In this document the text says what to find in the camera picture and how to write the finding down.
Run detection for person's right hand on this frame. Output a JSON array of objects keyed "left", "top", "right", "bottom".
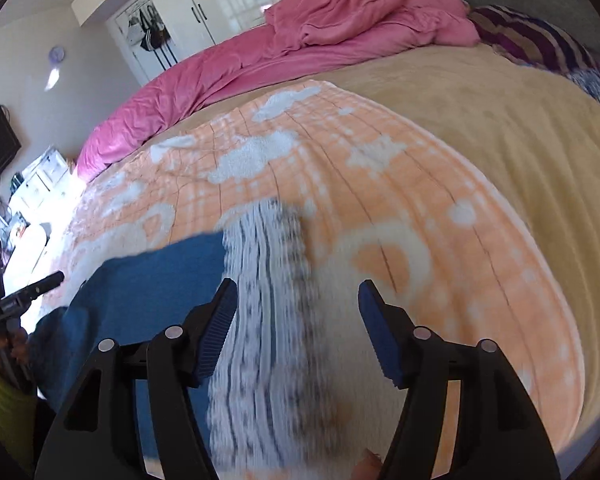
[{"left": 352, "top": 447, "right": 384, "bottom": 480}]

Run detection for white drawer cabinet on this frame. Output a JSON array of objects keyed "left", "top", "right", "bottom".
[{"left": 22, "top": 147, "right": 72, "bottom": 197}]

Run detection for blue denim pants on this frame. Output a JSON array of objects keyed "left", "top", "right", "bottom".
[{"left": 27, "top": 200, "right": 351, "bottom": 480}]

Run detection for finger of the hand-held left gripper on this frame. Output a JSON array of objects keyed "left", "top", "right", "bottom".
[{"left": 22, "top": 271, "right": 65, "bottom": 298}]

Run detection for dark hanging bag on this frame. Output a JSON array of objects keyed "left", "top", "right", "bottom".
[{"left": 152, "top": 7, "right": 172, "bottom": 43}]

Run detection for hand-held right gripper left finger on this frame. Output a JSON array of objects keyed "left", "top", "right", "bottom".
[{"left": 34, "top": 277, "right": 239, "bottom": 480}]

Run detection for white rounded table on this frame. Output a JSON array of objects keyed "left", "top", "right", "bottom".
[{"left": 0, "top": 220, "right": 52, "bottom": 301}]

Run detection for pink duvet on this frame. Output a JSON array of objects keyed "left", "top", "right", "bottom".
[{"left": 75, "top": 0, "right": 481, "bottom": 181}]

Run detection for black striped hanging bag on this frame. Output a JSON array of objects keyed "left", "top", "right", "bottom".
[{"left": 141, "top": 22, "right": 165, "bottom": 52}]

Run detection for orange plaid fleece blanket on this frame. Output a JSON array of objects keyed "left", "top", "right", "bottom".
[{"left": 45, "top": 80, "right": 588, "bottom": 480}]

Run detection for white door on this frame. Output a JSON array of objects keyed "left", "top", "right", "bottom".
[{"left": 105, "top": 0, "right": 181, "bottom": 87}]

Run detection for purple striped pillow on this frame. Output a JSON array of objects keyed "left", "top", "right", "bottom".
[{"left": 467, "top": 5, "right": 600, "bottom": 78}]

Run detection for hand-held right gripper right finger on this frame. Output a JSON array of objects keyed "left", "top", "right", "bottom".
[{"left": 357, "top": 279, "right": 561, "bottom": 480}]

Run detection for beige bed sheet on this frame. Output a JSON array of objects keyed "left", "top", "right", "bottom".
[{"left": 155, "top": 42, "right": 600, "bottom": 441}]

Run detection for blue white patterned pillow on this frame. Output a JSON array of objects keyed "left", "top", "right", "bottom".
[{"left": 567, "top": 67, "right": 600, "bottom": 116}]

